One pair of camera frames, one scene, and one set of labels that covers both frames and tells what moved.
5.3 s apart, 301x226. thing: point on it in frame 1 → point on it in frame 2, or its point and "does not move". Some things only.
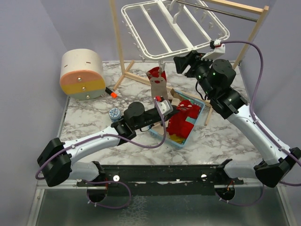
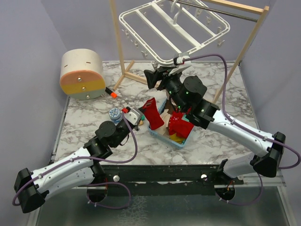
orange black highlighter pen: x=110 y=92 does not move
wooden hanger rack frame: x=259 y=9 does not move
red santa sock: x=177 y=124 → x=152 y=114
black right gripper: x=194 y=59 → x=162 y=73
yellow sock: x=174 y=137 does not move
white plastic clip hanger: x=160 y=28 does not move
